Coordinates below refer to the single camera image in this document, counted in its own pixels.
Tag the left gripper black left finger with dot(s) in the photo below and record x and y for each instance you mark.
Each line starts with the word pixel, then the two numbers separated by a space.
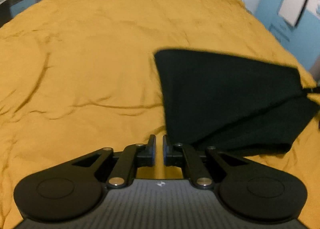
pixel 74 188

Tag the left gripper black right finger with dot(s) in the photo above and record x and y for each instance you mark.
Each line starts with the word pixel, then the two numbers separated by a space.
pixel 247 189

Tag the black pants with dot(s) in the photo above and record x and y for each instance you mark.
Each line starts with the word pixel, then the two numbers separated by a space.
pixel 238 105

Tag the mustard yellow quilt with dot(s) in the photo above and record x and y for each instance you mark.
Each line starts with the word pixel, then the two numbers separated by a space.
pixel 79 75

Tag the blue white wardrobe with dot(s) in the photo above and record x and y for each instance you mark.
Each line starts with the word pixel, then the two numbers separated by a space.
pixel 295 24

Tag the cluttered desk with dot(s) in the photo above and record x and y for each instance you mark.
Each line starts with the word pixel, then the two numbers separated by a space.
pixel 10 8

